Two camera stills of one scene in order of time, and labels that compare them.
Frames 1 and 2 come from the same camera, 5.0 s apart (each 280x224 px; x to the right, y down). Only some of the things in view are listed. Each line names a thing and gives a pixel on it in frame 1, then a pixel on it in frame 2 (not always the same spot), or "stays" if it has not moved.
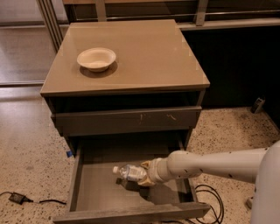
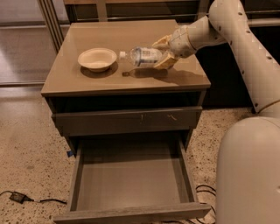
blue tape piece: x=69 y=153 stays
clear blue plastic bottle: x=130 y=171 → x=143 y=56
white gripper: x=153 y=171 → x=181 y=42
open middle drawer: x=98 y=195 stays
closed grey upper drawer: x=124 y=121 stays
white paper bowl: x=96 y=59 stays
